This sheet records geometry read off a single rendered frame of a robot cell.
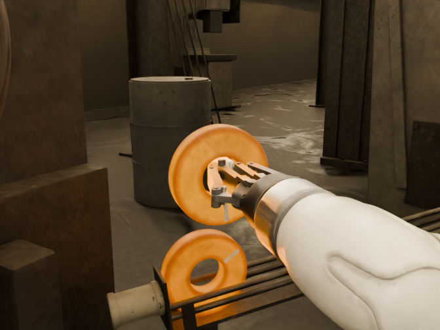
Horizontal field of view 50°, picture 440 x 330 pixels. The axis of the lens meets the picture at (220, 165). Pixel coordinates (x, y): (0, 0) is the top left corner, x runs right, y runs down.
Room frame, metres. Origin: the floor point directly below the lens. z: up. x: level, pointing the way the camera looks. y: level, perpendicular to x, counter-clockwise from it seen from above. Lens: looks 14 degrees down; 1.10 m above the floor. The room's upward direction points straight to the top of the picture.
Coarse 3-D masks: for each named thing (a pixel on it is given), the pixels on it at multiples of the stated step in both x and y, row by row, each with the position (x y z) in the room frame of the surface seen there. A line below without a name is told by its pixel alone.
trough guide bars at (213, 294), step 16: (416, 224) 0.98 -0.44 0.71; (272, 256) 0.85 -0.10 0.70; (256, 272) 0.83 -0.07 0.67; (224, 288) 0.75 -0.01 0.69; (240, 288) 0.75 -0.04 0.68; (256, 288) 0.77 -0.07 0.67; (272, 288) 0.78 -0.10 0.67; (176, 304) 0.71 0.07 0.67; (192, 304) 0.72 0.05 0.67; (208, 304) 0.73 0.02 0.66; (224, 304) 0.74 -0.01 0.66; (192, 320) 0.72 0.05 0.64
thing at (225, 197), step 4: (224, 188) 0.56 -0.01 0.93; (224, 192) 0.56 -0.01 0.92; (228, 192) 0.56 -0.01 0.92; (212, 196) 0.55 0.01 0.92; (216, 196) 0.55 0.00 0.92; (220, 196) 0.55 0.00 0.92; (224, 196) 0.55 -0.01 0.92; (228, 196) 0.55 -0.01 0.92; (212, 200) 0.55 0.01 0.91; (216, 200) 0.55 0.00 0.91; (220, 200) 0.55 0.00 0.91; (224, 200) 0.55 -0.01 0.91; (228, 200) 0.55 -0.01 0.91; (232, 200) 0.55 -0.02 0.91; (236, 200) 0.54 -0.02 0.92; (224, 204) 0.56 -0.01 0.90
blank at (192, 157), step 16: (208, 128) 0.68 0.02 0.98; (224, 128) 0.68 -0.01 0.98; (192, 144) 0.66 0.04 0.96; (208, 144) 0.67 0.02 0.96; (224, 144) 0.68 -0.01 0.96; (240, 144) 0.69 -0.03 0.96; (256, 144) 0.70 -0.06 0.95; (176, 160) 0.66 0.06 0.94; (192, 160) 0.66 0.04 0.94; (208, 160) 0.67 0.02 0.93; (240, 160) 0.69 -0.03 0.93; (256, 160) 0.70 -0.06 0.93; (176, 176) 0.65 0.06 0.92; (192, 176) 0.66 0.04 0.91; (176, 192) 0.66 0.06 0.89; (192, 192) 0.66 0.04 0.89; (208, 192) 0.69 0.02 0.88; (192, 208) 0.67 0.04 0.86; (208, 208) 0.67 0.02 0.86; (224, 208) 0.68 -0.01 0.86; (208, 224) 0.68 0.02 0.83; (224, 224) 0.69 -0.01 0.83
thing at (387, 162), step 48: (384, 0) 2.86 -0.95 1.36; (432, 0) 2.66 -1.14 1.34; (384, 48) 2.84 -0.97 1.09; (432, 48) 2.64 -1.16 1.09; (384, 96) 2.82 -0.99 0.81; (432, 96) 2.61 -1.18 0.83; (384, 144) 2.80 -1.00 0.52; (432, 144) 2.58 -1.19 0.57; (384, 192) 2.78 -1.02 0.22; (432, 192) 2.56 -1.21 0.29
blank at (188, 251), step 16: (192, 240) 0.74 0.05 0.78; (208, 240) 0.75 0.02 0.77; (224, 240) 0.76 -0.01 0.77; (176, 256) 0.73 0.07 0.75; (192, 256) 0.74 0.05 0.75; (208, 256) 0.75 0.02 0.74; (224, 256) 0.76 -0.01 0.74; (240, 256) 0.78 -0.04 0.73; (160, 272) 0.75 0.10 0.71; (176, 272) 0.73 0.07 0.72; (224, 272) 0.77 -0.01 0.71; (240, 272) 0.78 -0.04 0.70; (176, 288) 0.73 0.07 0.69; (192, 288) 0.74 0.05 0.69; (208, 288) 0.77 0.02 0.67
